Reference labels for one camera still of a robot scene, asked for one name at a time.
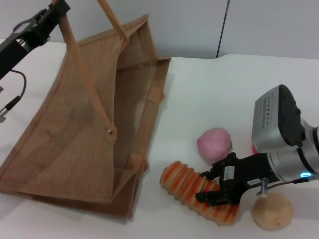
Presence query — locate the dark left arm cable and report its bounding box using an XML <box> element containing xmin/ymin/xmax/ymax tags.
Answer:
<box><xmin>0</xmin><ymin>70</ymin><xmax>27</xmax><ymax>123</ymax></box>

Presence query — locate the brown jute tote bag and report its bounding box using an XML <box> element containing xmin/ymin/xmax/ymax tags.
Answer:
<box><xmin>0</xmin><ymin>0</ymin><xmax>172</xmax><ymax>220</ymax></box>

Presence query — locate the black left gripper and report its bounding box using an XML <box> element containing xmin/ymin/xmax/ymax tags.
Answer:
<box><xmin>0</xmin><ymin>0</ymin><xmax>71</xmax><ymax>81</ymax></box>

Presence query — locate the pink peach toy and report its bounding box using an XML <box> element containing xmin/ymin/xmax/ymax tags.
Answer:
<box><xmin>196</xmin><ymin>127</ymin><xmax>234</xmax><ymax>165</ymax></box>

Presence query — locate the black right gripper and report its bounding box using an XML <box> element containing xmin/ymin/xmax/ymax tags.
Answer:
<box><xmin>195</xmin><ymin>152</ymin><xmax>278</xmax><ymax>208</ymax></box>

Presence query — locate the silver black wrist camera box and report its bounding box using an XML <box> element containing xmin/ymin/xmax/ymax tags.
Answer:
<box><xmin>251</xmin><ymin>84</ymin><xmax>307</xmax><ymax>153</ymax></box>

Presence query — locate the orange striped long bread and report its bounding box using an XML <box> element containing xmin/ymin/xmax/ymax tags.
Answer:
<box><xmin>159</xmin><ymin>160</ymin><xmax>240</xmax><ymax>227</ymax></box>

